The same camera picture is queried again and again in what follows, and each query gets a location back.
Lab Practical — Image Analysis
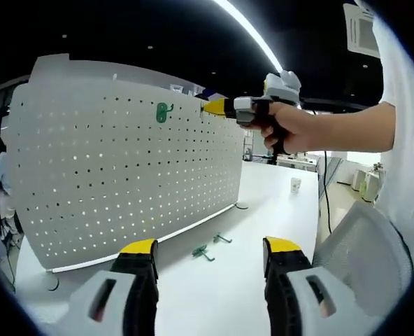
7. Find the ceiling light strip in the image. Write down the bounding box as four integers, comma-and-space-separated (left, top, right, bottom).
212, 0, 287, 76

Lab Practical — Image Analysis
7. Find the black cable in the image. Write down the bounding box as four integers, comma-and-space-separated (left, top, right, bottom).
317, 150, 334, 235

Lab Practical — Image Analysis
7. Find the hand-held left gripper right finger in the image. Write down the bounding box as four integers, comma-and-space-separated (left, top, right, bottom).
262, 236, 361, 336

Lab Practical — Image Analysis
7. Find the ceiling air conditioner vent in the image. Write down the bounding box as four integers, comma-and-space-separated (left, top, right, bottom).
343, 2, 382, 56

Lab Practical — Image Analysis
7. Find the grey mesh office chair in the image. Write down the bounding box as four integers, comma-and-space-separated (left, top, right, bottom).
311, 201, 413, 316

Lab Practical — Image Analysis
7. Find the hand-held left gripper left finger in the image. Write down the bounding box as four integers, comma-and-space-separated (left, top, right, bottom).
68, 239, 160, 336

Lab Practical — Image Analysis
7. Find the white perforated mounting plate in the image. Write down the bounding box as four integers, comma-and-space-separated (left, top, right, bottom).
8, 78, 250, 292

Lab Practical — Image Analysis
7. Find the person's right hand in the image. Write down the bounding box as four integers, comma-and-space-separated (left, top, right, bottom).
260, 102, 319, 155

